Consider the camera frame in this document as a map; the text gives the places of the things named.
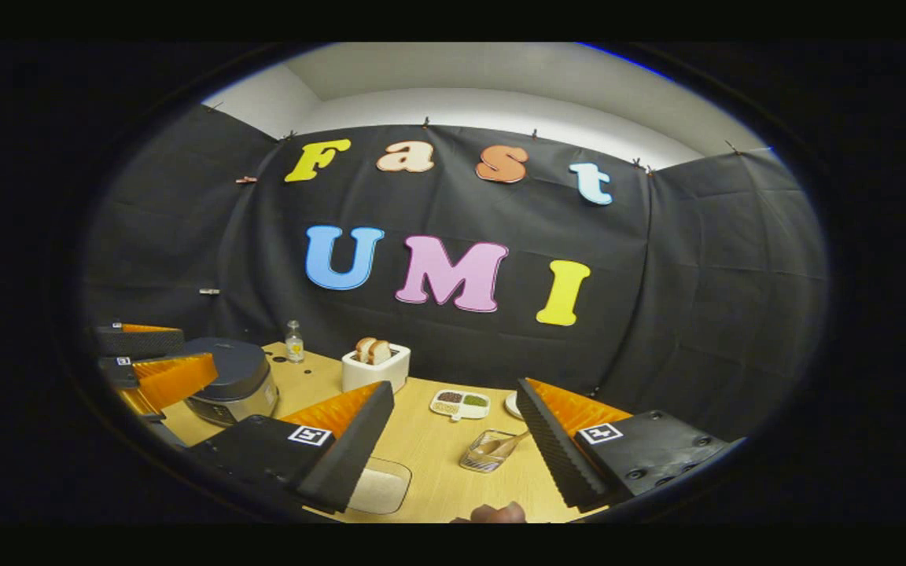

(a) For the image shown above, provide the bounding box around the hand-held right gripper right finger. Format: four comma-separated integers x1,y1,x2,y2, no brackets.
514,376,731,513

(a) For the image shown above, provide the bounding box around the wooden spoon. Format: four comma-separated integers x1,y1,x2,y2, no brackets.
473,430,532,459

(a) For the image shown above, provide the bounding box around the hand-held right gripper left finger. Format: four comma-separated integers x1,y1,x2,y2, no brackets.
186,380,397,516

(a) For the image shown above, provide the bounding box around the wire mesh chopstick holder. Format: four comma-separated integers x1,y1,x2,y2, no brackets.
459,429,518,474

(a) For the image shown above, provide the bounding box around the white toaster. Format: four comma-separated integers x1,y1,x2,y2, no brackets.
341,338,412,394

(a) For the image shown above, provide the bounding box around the dark grey rice cooker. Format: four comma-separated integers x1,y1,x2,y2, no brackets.
183,338,279,428

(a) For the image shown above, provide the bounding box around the white divided dish of grains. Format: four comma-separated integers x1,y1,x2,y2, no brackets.
430,389,492,422

